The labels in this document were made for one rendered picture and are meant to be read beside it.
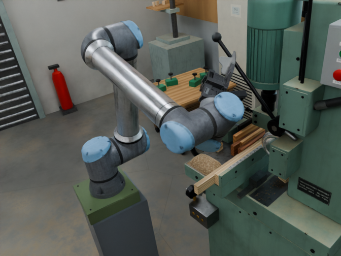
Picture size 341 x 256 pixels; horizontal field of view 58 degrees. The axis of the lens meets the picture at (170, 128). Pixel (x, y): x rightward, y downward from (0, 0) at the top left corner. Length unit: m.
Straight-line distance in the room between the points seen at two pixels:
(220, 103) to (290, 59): 0.34
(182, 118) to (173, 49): 2.64
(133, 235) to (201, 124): 1.11
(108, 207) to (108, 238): 0.20
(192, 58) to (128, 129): 2.19
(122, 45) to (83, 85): 2.95
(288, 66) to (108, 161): 0.92
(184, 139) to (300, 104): 0.37
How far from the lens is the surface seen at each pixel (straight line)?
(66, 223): 2.51
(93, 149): 1.52
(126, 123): 1.47
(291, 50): 1.07
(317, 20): 0.97
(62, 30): 3.93
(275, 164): 1.11
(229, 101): 0.85
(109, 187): 1.60
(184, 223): 2.25
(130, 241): 1.80
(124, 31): 1.22
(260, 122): 1.30
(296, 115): 0.98
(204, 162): 1.23
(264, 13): 1.08
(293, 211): 1.26
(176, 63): 3.46
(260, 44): 1.12
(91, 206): 1.61
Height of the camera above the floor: 1.70
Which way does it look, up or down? 32 degrees down
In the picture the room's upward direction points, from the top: 7 degrees counter-clockwise
